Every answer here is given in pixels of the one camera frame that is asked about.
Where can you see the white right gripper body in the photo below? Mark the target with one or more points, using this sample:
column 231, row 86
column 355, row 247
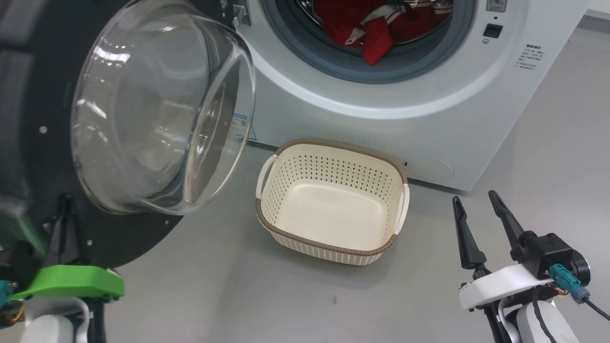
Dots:
column 500, row 286

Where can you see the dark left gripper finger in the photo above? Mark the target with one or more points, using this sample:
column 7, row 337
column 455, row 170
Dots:
column 74, row 243
column 58, row 243

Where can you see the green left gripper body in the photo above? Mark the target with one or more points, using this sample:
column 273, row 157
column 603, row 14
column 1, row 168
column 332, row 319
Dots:
column 71, row 281

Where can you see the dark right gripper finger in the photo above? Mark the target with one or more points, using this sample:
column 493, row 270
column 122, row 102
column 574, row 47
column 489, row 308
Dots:
column 507, row 221
column 469, row 247

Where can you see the black glass washer door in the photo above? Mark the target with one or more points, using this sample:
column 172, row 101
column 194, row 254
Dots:
column 28, row 143

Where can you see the red white garment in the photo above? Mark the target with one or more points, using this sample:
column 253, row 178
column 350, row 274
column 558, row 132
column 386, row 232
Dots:
column 376, row 33

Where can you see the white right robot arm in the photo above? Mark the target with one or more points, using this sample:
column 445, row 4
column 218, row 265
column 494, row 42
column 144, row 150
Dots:
column 524, row 326

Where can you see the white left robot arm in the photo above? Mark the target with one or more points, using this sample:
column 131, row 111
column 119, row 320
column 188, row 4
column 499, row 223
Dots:
column 47, row 328

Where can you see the cream perforated laundry basket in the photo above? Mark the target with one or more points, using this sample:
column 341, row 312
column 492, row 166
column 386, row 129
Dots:
column 333, row 219

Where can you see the white front-load washing machine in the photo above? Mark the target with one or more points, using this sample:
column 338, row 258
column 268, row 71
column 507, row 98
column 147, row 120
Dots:
column 381, row 124

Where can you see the metal door hinge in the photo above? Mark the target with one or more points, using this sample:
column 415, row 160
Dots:
column 242, row 15

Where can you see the round white filter cover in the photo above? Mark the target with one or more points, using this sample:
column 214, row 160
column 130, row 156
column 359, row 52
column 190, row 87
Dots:
column 429, row 169

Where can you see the blue energy label sticker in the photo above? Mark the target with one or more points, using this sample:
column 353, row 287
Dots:
column 242, row 127

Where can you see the grey warning sticker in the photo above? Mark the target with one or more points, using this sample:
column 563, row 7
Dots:
column 496, row 5

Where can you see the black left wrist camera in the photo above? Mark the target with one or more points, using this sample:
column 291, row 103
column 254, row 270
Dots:
column 24, row 259

